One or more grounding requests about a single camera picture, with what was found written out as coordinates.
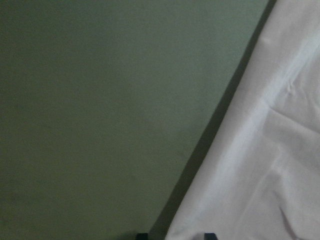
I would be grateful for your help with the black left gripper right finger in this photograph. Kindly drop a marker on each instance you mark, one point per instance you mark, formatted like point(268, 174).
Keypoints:
point(210, 236)

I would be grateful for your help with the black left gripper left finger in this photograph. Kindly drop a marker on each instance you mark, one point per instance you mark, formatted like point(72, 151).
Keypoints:
point(142, 236)

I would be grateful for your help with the pink Snoopy t-shirt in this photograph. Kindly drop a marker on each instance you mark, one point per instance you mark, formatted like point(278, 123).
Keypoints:
point(260, 179)

